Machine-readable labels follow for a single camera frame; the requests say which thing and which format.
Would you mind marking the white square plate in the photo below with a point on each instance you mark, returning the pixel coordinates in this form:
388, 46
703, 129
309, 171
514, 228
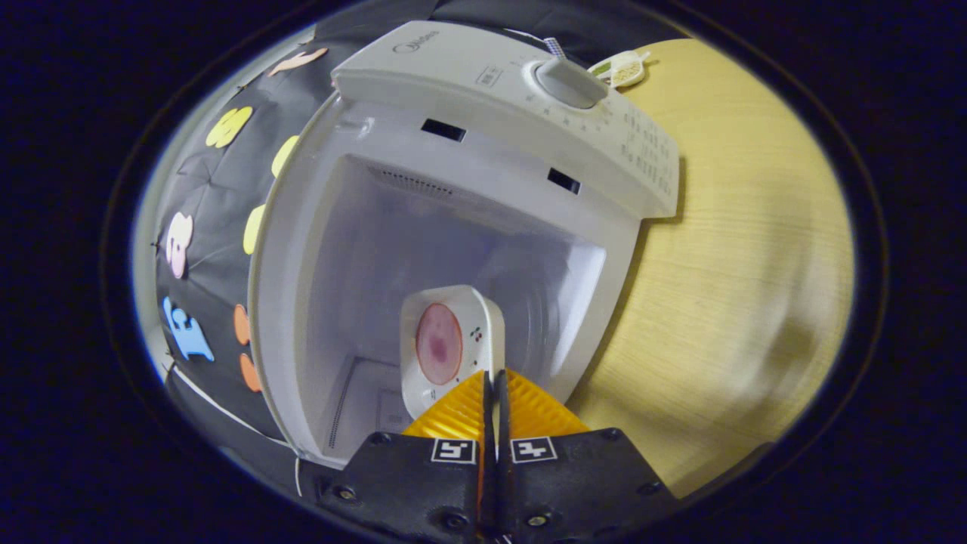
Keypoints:
483, 325

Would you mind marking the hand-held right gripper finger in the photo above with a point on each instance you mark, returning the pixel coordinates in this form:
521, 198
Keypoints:
504, 483
487, 483

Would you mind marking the white microwave oven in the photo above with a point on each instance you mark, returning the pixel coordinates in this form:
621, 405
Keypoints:
468, 128

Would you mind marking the pink ham slice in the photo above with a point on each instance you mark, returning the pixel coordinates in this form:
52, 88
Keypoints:
438, 344

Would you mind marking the white sectioned snack dish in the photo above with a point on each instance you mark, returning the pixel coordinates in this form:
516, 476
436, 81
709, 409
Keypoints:
625, 72

